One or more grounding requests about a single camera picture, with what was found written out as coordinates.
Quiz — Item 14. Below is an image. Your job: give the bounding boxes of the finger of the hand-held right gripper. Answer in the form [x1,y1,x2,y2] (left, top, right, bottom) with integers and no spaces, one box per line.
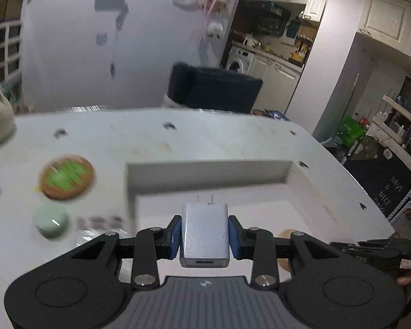
[330,239,403,268]

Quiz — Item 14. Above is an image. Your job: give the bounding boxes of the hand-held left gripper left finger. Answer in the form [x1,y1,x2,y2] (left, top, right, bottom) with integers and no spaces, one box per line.
[21,215,182,289]

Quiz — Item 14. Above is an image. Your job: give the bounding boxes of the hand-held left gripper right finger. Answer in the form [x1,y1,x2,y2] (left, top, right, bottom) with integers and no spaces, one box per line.
[228,215,387,288]

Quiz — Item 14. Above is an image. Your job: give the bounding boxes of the silver power adapter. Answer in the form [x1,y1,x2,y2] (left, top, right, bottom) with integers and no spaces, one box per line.
[179,195,231,268]

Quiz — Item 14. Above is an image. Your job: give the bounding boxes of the round tan wooden box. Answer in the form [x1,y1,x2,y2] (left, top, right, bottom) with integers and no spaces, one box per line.
[277,229,300,275]

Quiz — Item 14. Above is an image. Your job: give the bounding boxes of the white rectangular tray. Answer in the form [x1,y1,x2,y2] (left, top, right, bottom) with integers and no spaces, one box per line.
[125,159,396,282]

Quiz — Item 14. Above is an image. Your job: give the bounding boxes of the clear plastic case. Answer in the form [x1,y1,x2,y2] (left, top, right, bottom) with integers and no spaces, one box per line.
[76,214,125,234]

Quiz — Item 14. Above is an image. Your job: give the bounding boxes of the round green clover coaster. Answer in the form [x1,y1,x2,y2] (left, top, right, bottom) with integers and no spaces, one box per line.
[39,154,96,202]

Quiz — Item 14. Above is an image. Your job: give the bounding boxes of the mint green round case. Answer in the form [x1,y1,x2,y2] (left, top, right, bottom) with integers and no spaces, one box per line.
[32,203,70,240]

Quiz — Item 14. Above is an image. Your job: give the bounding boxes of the black lettered floor mat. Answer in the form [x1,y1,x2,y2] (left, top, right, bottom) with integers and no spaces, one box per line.
[342,151,411,218]

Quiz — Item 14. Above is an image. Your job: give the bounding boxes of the green bag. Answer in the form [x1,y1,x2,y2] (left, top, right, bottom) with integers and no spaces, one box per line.
[334,116,369,146]

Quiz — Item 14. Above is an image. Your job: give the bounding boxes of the white shelf rack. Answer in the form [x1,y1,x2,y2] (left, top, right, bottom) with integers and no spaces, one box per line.
[372,94,411,172]

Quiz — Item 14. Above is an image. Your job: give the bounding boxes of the dark fabric chair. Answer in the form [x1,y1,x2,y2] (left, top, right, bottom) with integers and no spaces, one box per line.
[162,62,264,114]

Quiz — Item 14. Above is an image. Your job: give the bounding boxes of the white lower kitchen cabinets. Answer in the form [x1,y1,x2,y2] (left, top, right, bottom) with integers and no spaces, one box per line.
[250,55,302,110]

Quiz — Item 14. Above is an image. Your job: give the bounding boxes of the white washing machine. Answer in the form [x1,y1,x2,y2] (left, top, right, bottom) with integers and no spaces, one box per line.
[225,45,256,75]

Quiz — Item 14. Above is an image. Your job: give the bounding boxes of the white sheep plush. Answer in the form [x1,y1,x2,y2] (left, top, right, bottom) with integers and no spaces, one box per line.
[207,22,224,38]

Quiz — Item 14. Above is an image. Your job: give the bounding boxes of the white drawer cabinet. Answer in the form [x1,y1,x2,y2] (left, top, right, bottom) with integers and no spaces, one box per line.
[0,21,23,86]

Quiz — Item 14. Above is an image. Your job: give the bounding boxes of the white tall wall cabinet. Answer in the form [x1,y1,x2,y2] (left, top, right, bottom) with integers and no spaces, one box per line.
[358,0,411,43]

